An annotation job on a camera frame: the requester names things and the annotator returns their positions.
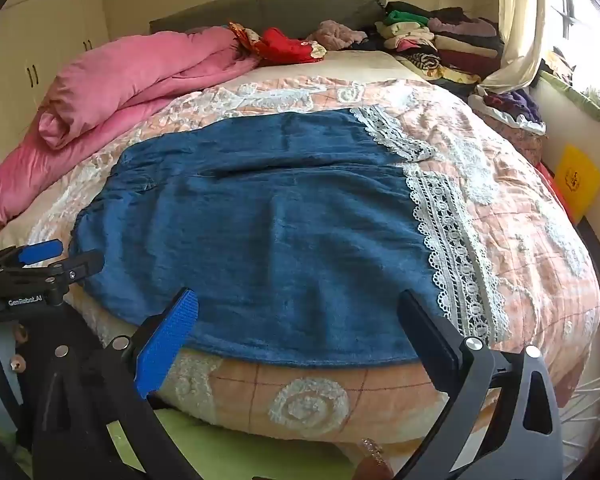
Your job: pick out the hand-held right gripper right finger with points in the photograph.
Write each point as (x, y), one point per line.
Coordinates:
(427, 330)

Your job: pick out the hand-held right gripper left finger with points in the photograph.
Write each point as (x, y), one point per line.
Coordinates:
(167, 340)

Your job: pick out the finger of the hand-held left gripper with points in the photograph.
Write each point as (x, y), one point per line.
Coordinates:
(40, 251)
(80, 265)

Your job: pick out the blue denim pants lace trim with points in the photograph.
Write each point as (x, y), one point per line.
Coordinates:
(260, 240)

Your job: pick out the person's left hand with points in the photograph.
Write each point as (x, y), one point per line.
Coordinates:
(17, 334)

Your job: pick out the peach patterned bedspread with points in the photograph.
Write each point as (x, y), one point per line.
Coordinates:
(505, 240)

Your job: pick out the person's green clothing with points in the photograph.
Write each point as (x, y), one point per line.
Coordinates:
(230, 447)

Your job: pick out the brown glossy object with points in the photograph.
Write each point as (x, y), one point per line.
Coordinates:
(376, 457)

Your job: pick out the pink quilt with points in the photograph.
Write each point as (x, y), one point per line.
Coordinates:
(110, 95)

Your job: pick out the white net basket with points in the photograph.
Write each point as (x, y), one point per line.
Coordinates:
(587, 410)

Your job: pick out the yellow board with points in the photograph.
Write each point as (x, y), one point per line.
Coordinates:
(577, 180)

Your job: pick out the cream wardrobe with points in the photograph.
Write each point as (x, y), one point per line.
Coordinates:
(40, 25)

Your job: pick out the purple clothes heap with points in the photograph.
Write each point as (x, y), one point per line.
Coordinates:
(512, 105)

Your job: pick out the green windowsill cloth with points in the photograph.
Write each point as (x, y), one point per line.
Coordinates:
(585, 102)

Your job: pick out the pile of folded clothes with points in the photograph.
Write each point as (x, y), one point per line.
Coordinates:
(440, 42)

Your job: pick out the red patterned cloth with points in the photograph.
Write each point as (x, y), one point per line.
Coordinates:
(275, 45)

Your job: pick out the mauve fluffy cloth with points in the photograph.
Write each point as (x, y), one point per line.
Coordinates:
(337, 34)

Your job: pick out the cream curtain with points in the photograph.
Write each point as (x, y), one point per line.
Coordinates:
(517, 30)

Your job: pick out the grey-green headboard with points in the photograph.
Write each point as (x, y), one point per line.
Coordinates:
(265, 10)

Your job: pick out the window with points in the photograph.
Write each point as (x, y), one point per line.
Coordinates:
(580, 25)

